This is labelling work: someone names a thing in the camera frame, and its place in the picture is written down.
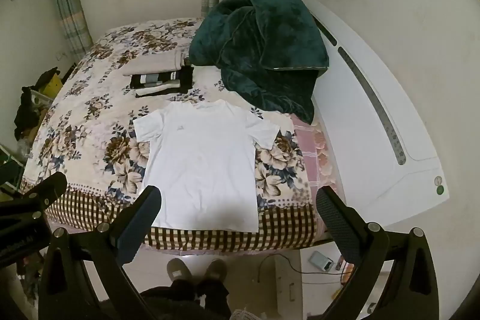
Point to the white t-shirt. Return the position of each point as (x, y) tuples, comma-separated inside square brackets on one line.
[(202, 162)]

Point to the white bed headboard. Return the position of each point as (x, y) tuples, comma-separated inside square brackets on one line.
[(375, 173)]

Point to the dark green plush blanket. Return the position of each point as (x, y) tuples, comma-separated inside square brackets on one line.
[(262, 42)]

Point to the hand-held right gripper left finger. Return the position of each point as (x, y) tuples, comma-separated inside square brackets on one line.
[(140, 226)]

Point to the green round sticker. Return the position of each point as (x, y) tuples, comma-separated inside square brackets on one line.
[(439, 189)]

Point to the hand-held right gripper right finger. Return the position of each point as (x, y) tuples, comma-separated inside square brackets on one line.
[(337, 226)]

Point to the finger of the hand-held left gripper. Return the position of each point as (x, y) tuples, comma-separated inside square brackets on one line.
[(52, 187)]

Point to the beige folded garment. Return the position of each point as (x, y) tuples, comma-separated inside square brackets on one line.
[(157, 61)]

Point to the green metal rack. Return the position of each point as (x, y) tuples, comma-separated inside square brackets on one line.
[(11, 170)]

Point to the yellow box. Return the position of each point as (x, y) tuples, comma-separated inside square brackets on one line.
[(50, 89)]

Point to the grey slipper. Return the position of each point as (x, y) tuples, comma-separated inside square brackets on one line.
[(215, 270), (179, 269)]

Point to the person's black pants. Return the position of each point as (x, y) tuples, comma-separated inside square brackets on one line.
[(187, 299)]

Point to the small grey-blue device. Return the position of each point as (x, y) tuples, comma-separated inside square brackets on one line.
[(320, 261)]

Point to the floral bed sheet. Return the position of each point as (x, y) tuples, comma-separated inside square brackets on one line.
[(93, 117)]

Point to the black cloth on yellow box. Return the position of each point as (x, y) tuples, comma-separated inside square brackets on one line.
[(47, 76)]

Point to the clutter pile by wall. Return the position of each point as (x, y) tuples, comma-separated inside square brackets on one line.
[(26, 113)]

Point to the pink checked towel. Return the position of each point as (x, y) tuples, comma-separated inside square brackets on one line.
[(318, 155)]

